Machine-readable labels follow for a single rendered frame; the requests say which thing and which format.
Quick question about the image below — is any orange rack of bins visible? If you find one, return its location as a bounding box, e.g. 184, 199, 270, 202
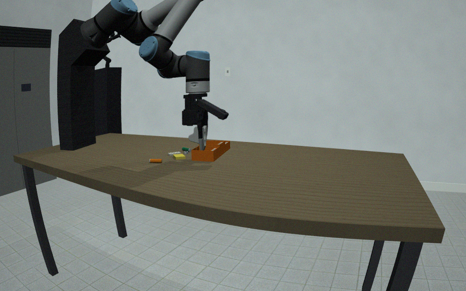
191, 141, 230, 162

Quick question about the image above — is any yellow sticky note pad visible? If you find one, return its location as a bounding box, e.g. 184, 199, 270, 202
173, 154, 185, 160

